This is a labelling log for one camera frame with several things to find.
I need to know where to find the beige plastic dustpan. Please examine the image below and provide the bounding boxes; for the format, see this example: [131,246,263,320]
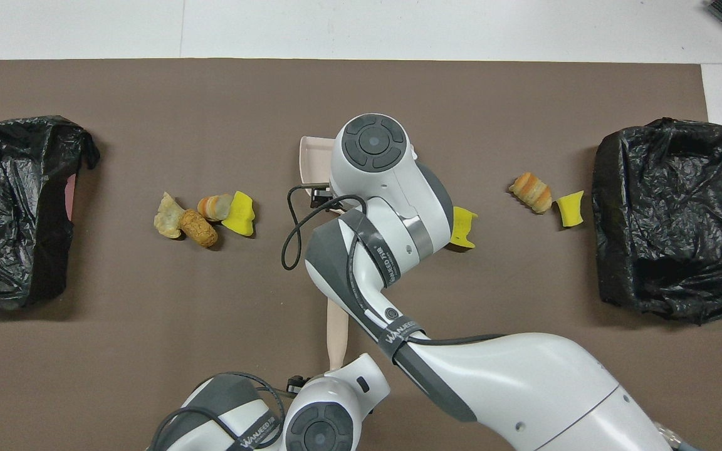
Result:
[299,136,338,184]

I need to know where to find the beige brush black bristles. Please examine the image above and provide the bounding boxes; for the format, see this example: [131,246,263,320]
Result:
[327,298,350,371]

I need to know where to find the large yellow sponge piece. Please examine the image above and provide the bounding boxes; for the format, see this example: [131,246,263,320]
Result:
[221,190,256,237]

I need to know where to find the sliced bread roll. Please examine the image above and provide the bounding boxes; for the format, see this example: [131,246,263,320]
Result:
[197,194,234,222]

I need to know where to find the brown oval bread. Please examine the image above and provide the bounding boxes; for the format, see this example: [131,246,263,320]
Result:
[179,209,219,249]

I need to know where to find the notched yellow sponge piece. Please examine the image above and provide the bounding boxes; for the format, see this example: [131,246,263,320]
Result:
[449,205,479,249]

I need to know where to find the pale torn bread chunk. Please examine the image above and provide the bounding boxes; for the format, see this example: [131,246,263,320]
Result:
[154,192,186,239]

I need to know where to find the striped croissant bread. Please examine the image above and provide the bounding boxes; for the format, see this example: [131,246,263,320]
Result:
[509,172,553,215]

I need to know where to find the small yellow sponge piece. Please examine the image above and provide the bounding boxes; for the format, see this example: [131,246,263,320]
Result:
[555,190,585,228]

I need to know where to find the black bag lined pink bin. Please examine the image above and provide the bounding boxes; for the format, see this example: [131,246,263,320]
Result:
[0,115,100,309]

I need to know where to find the brown table mat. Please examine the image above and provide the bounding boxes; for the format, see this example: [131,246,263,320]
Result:
[0,59,722,451]

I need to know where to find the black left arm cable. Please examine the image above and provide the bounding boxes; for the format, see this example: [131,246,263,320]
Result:
[151,373,286,451]

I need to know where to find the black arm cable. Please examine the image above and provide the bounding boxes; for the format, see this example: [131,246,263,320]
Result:
[151,373,286,451]
[281,185,506,348]

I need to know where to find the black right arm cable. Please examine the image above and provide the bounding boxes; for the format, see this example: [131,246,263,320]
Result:
[281,185,506,348]

